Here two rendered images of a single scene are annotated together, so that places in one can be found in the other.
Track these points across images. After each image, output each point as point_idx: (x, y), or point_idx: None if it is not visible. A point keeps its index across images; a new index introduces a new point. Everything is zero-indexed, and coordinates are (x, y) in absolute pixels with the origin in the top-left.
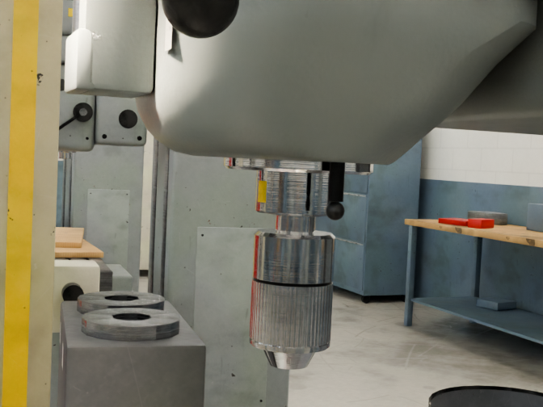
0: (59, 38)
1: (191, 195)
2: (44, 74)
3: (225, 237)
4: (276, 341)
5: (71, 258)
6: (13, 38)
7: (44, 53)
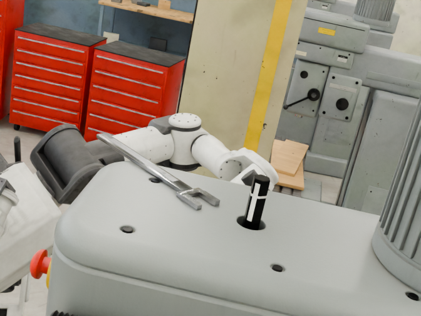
0: (280, 105)
1: (370, 165)
2: (267, 124)
3: (386, 196)
4: None
5: (283, 188)
6: (253, 101)
7: (269, 112)
